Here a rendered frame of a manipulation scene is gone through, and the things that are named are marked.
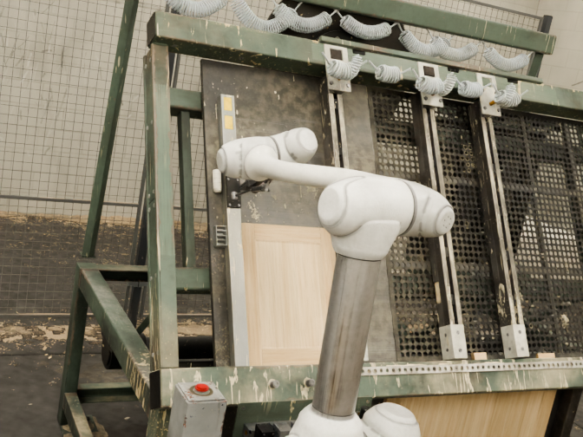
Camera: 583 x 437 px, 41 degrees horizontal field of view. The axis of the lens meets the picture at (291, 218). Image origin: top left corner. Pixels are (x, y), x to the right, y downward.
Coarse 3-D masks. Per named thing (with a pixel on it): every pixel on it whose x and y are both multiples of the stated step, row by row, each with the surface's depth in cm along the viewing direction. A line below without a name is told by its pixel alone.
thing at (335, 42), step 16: (352, 48) 279; (368, 48) 280; (384, 48) 284; (336, 64) 278; (448, 64) 297; (464, 64) 301; (384, 80) 289; (416, 80) 299; (432, 80) 298; (528, 80) 316; (464, 96) 309; (496, 96) 315; (512, 96) 316
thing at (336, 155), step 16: (336, 48) 293; (352, 64) 280; (320, 80) 296; (336, 80) 289; (320, 96) 296; (336, 96) 293; (336, 112) 292; (336, 128) 287; (336, 144) 285; (336, 160) 283; (336, 256) 278
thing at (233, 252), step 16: (224, 96) 273; (224, 112) 271; (224, 128) 269; (224, 144) 267; (224, 176) 265; (224, 192) 264; (224, 208) 263; (224, 224) 262; (240, 224) 261; (240, 240) 260; (240, 256) 258; (240, 272) 256; (240, 288) 255; (240, 304) 253; (240, 320) 252; (240, 336) 250; (240, 352) 248
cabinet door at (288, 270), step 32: (256, 224) 267; (256, 256) 263; (288, 256) 269; (320, 256) 275; (256, 288) 260; (288, 288) 266; (320, 288) 272; (256, 320) 256; (288, 320) 262; (320, 320) 268; (256, 352) 253; (288, 352) 259; (320, 352) 264
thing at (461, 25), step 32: (128, 0) 305; (320, 0) 334; (352, 0) 340; (384, 0) 347; (128, 32) 310; (448, 32) 366; (480, 32) 374; (512, 32) 382; (96, 192) 336; (96, 224) 342
